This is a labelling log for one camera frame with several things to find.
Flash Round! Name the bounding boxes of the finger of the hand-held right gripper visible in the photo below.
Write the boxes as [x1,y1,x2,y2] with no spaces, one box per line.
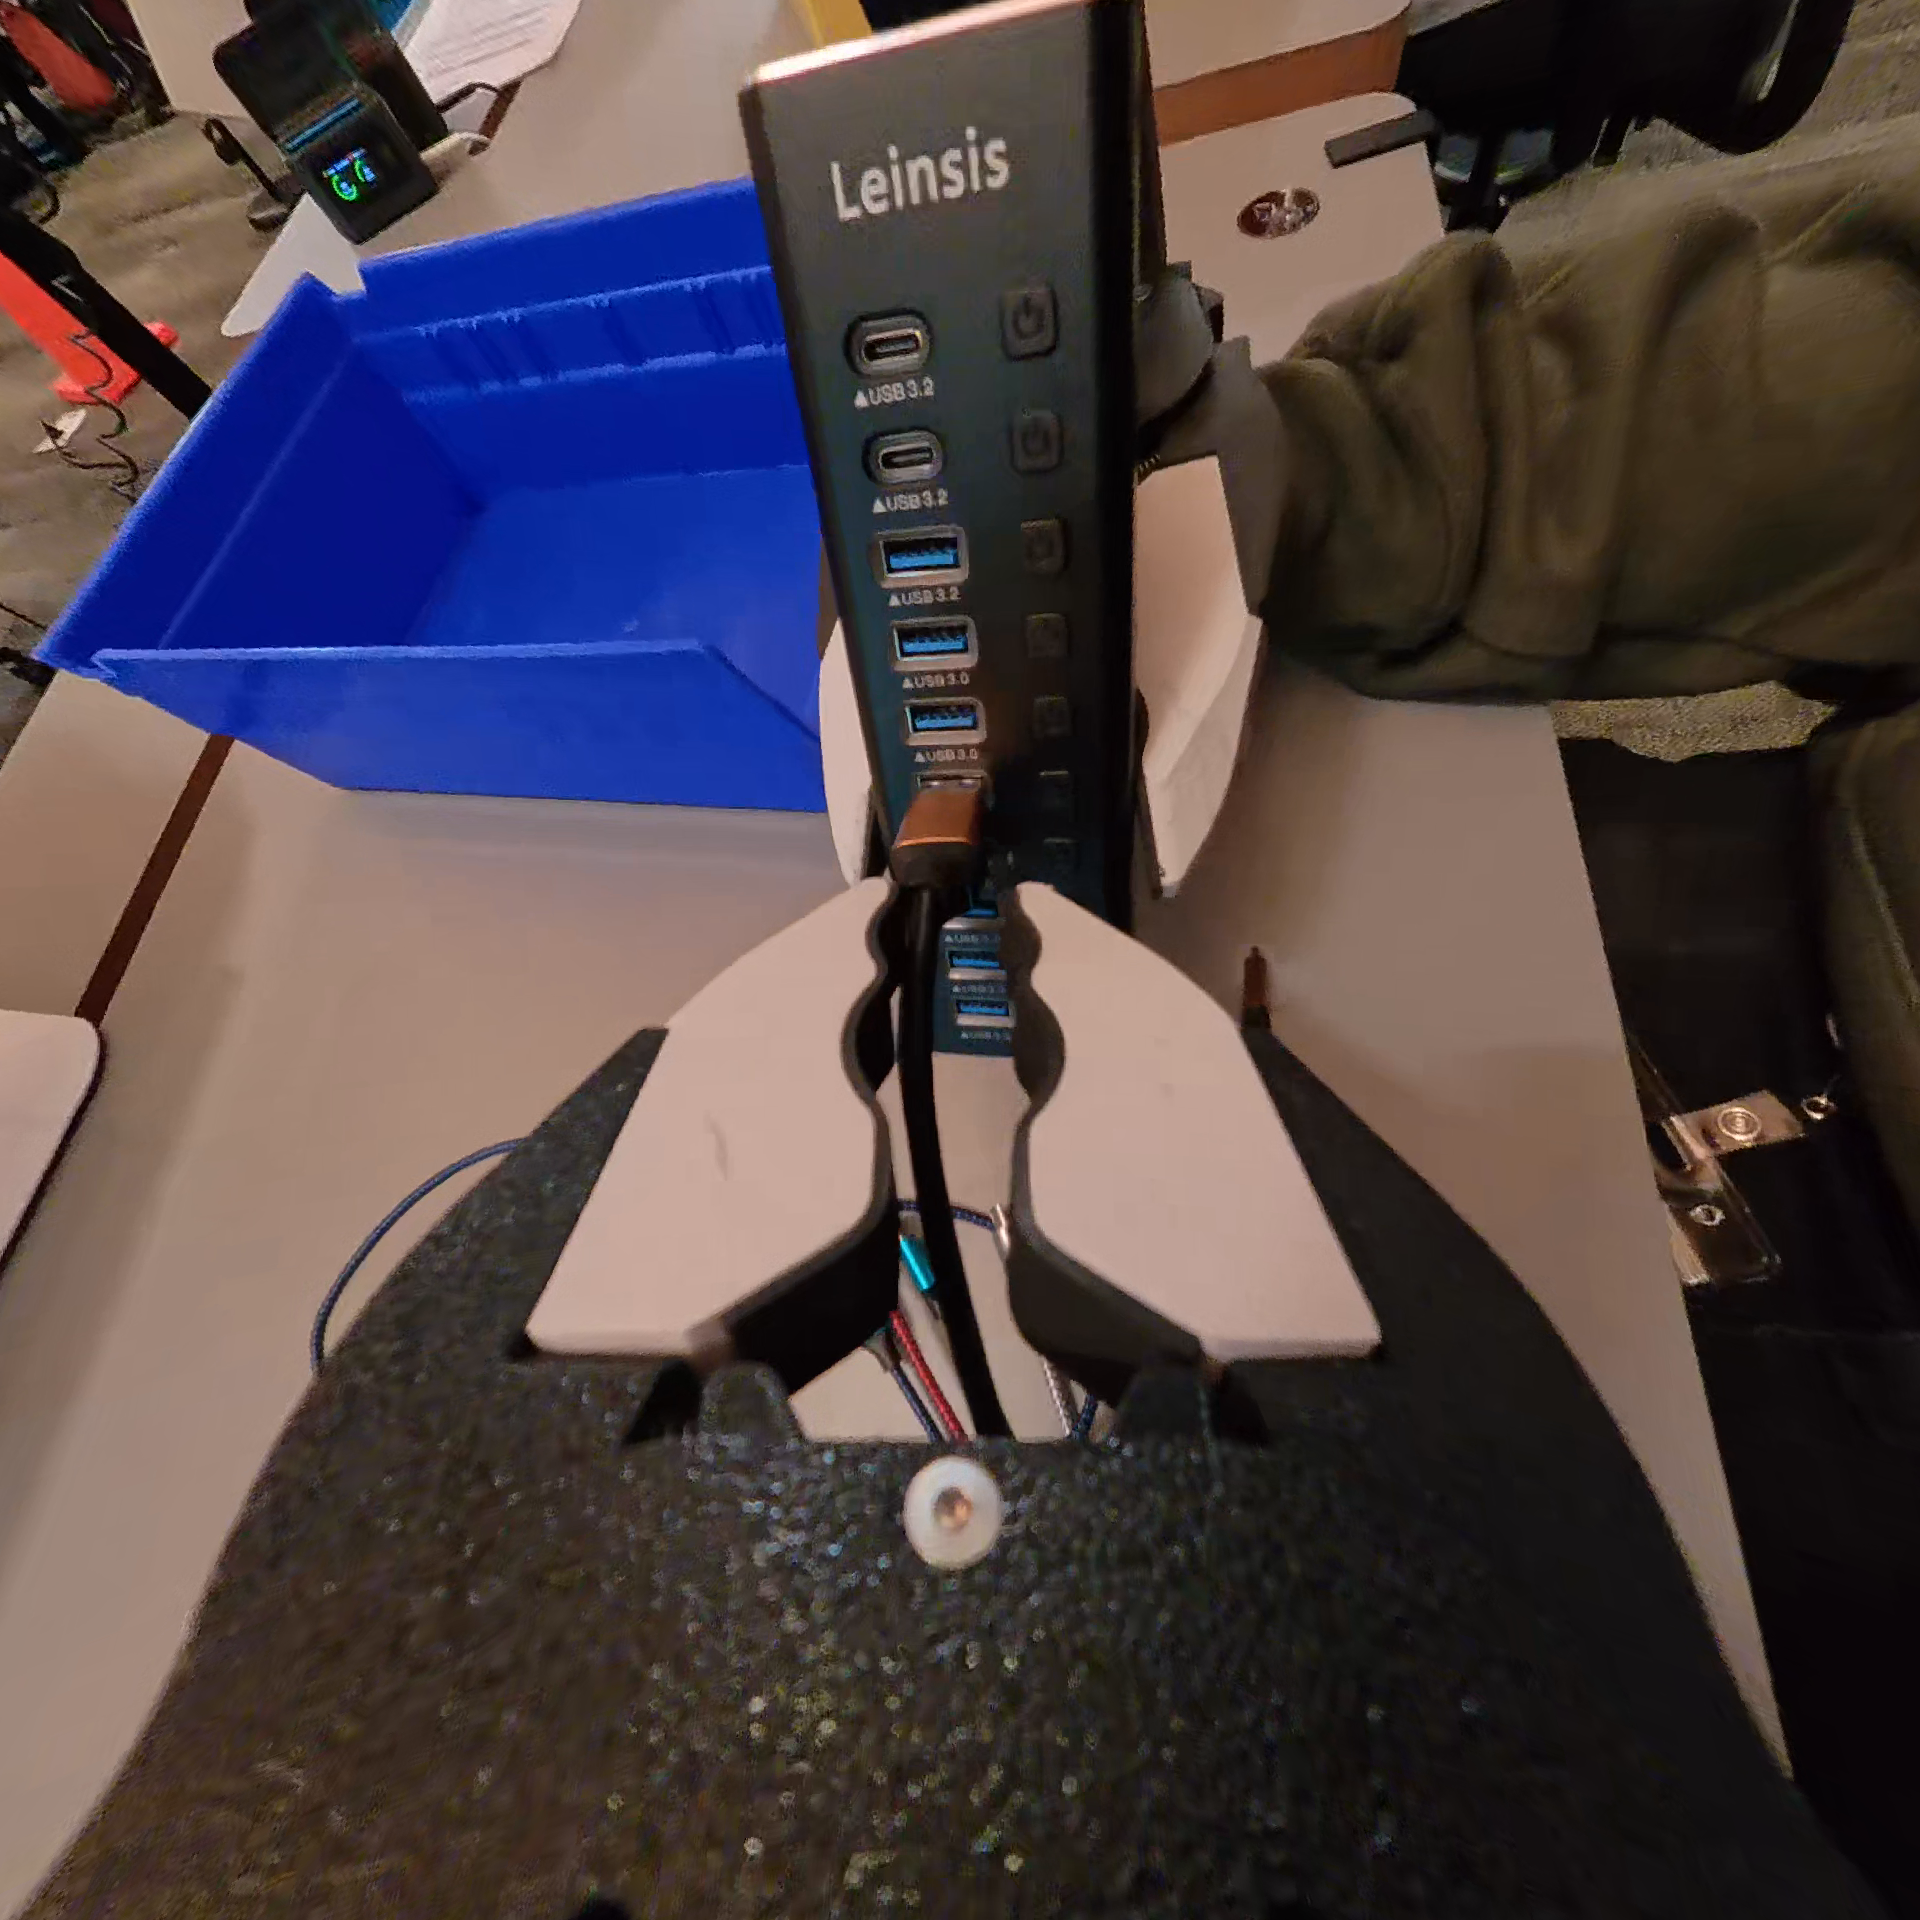
[1132,453,1270,903]
[816,643,882,890]

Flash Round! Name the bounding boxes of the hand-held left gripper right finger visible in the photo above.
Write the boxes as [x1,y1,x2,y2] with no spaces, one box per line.
[1001,882,1385,1378]

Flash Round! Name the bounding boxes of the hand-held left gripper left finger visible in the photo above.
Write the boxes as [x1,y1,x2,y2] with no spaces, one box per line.
[521,882,906,1395]

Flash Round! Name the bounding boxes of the black cable with copper plug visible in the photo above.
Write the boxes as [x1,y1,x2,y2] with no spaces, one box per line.
[870,778,1018,1441]

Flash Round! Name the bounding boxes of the black multiport usb hub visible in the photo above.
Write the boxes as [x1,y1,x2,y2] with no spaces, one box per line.
[737,0,1162,1057]

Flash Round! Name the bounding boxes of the person's right forearm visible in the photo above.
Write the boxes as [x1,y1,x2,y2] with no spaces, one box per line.
[1252,150,1920,710]

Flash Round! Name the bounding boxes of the grey desk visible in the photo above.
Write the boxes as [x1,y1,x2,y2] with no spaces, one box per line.
[0,645,1794,1920]

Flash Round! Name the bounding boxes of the blue plastic bin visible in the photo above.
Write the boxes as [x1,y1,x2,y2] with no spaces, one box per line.
[33,175,841,815]

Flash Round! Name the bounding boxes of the black office chair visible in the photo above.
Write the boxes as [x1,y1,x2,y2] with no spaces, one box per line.
[1323,0,1864,233]

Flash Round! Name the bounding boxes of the white paper sheet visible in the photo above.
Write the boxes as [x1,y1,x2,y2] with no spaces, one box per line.
[402,0,606,97]

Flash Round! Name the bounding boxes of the black power station with display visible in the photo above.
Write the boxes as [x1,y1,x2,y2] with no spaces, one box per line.
[210,0,453,246]

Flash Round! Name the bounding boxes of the black tripod leg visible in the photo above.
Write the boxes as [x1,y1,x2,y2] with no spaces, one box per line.
[0,209,216,422]

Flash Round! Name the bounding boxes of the orange traffic cone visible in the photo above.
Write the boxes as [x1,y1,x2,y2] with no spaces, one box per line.
[0,251,139,406]

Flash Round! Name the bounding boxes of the red thin cable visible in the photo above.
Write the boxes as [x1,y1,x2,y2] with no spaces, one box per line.
[884,1307,970,1441]

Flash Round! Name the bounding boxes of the blue braided cable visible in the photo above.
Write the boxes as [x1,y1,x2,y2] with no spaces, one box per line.
[307,1137,531,1369]

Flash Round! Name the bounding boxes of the metal desk bracket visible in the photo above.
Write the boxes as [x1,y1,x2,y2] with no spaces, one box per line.
[1633,1042,1849,1291]

